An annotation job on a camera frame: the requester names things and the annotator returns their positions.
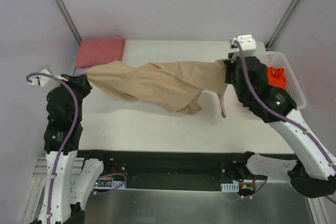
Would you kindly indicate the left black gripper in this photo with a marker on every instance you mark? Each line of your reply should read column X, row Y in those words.
column 80, row 83

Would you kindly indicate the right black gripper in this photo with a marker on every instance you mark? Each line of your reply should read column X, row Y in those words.
column 230, row 71

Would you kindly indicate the beige t shirt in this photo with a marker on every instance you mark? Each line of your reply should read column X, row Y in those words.
column 175, row 86

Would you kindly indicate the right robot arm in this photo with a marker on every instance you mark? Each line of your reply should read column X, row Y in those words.
column 312, row 174

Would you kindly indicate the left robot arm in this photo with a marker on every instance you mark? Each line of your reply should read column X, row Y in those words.
column 62, row 202

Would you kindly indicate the orange t shirt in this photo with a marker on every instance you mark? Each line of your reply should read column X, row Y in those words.
column 277, row 77

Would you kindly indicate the white plastic basket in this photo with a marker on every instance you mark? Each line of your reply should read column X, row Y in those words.
column 279, row 60

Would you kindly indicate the folded lavender t shirt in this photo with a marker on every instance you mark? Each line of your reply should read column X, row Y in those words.
column 79, row 71

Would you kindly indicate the folded pink t shirt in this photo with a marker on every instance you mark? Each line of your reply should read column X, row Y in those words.
column 100, row 51

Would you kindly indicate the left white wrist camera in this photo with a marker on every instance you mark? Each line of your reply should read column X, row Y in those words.
column 46, row 83

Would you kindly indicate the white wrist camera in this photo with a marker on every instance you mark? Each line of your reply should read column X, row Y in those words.
column 244, row 43
column 46, row 83

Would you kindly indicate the right aluminium frame post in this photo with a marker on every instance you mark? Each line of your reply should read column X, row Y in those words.
column 282, row 23

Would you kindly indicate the aluminium frame post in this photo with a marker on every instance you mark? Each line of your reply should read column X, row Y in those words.
column 282, row 23
column 68, row 20

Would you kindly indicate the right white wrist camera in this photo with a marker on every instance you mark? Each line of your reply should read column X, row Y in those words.
column 244, row 43

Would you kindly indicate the aluminium front rail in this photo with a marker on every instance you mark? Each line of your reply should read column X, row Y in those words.
column 41, row 167

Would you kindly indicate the left aluminium frame post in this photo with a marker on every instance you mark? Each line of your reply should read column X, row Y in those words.
column 68, row 20

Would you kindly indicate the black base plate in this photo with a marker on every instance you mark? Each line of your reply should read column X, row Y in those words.
column 175, row 170

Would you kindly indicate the left white cable duct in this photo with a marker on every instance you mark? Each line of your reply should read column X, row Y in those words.
column 104, row 185

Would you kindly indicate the white cable duct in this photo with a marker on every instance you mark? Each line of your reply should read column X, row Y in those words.
column 236, row 187
column 104, row 185

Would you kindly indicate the right white cable duct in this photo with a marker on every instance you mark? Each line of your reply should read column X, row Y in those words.
column 236, row 187

